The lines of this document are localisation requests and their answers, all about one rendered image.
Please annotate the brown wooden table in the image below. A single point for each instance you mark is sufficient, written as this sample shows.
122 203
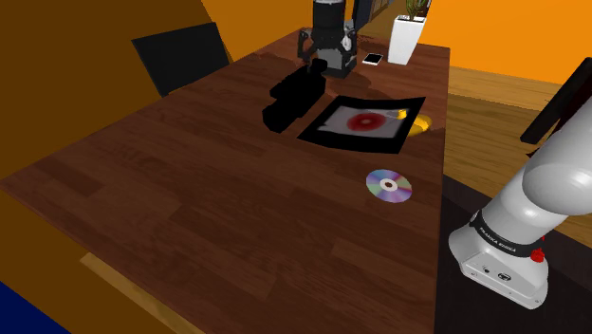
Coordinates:
208 194

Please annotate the iridescent compact disc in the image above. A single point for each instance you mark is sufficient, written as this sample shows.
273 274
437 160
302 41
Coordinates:
389 186

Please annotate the black chair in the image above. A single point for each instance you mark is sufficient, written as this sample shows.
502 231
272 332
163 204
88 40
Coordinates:
180 58

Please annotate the black robot stand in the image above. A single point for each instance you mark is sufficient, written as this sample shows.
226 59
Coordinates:
481 314

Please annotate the black blocky device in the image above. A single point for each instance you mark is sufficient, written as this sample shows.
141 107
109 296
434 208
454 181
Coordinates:
291 102

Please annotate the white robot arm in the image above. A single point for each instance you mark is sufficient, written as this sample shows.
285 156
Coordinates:
518 217

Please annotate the white phone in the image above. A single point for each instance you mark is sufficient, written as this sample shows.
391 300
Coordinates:
373 59

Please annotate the black-bordered picture with red disc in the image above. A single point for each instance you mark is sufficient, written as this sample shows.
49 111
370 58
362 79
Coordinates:
365 122

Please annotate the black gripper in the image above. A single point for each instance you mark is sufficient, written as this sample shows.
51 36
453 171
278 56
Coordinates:
329 21

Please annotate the white planter with green plant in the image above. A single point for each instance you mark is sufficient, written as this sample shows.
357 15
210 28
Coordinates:
404 39

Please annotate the yellow round dish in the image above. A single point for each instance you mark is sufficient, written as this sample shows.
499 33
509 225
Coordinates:
421 126

